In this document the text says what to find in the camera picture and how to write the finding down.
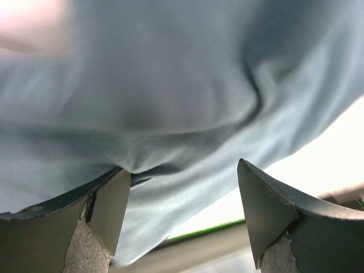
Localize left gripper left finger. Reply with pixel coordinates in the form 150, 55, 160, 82
1, 168, 131, 273

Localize blue-grey t shirt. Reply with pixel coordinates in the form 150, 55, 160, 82
1, 1, 363, 265

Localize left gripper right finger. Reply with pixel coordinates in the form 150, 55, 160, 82
237, 159, 363, 272

